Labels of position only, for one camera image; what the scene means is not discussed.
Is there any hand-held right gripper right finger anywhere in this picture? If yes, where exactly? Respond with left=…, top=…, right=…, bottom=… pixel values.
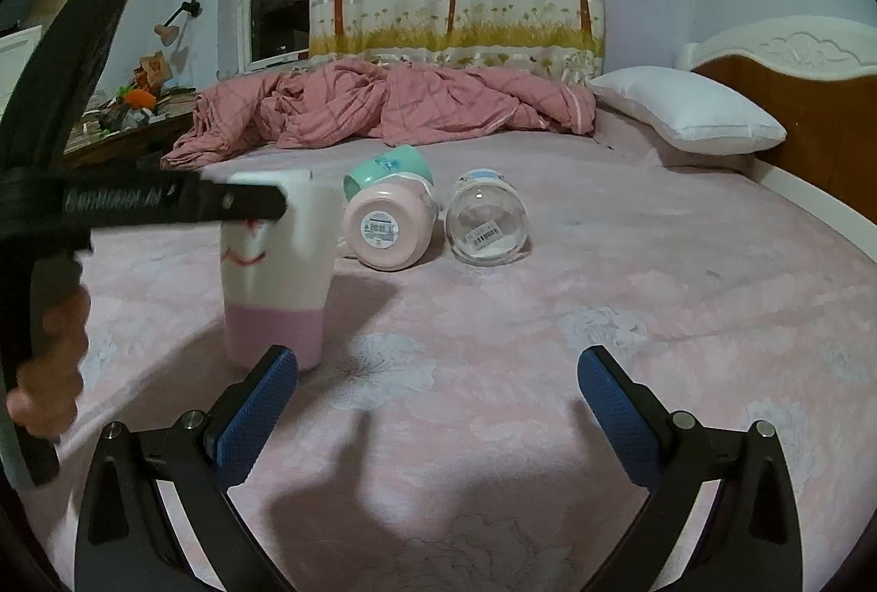
left=577, top=344, right=804, bottom=592

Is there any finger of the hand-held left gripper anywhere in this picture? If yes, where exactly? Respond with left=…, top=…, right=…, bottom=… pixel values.
left=65, top=173, right=287, bottom=233

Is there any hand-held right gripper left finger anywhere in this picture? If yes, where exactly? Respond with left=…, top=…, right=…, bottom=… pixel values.
left=74, top=344, right=300, bottom=592

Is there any white and pink cup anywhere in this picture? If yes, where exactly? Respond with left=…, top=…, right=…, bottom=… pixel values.
left=218, top=169, right=337, bottom=372

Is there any green cup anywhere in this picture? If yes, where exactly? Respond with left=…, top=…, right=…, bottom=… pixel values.
left=343, top=145, right=435, bottom=201

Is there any clear glass cup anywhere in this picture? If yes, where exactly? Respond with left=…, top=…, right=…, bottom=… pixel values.
left=445, top=169, right=530, bottom=265

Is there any person's left hand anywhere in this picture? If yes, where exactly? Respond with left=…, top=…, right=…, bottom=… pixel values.
left=5, top=289, right=92, bottom=441

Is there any cluttered wooden desk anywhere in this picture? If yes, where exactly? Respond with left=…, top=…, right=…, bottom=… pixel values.
left=61, top=82, right=207, bottom=174

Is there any pink floral bed sheet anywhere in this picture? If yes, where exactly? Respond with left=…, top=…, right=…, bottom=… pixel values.
left=20, top=109, right=877, bottom=592

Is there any pink checked quilt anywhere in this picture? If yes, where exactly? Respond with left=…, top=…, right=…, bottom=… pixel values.
left=160, top=59, right=599, bottom=171

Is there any white pillow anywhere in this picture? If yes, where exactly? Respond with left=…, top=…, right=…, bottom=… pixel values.
left=586, top=66, right=788, bottom=156

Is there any white and wooden headboard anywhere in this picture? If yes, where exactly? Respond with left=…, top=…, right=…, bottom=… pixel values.
left=675, top=16, right=877, bottom=243

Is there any pink wall lamp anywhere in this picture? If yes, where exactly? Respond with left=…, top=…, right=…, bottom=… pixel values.
left=154, top=0, right=202, bottom=47

